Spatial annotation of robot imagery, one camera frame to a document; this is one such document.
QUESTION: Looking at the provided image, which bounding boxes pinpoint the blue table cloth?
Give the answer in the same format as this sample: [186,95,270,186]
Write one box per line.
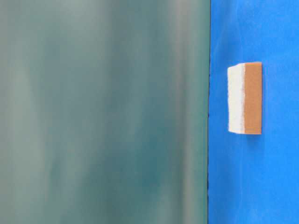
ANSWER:
[208,0,299,224]

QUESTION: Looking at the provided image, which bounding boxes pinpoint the brown and white sponge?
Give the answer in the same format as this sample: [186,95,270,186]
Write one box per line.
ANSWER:
[227,62,263,134]

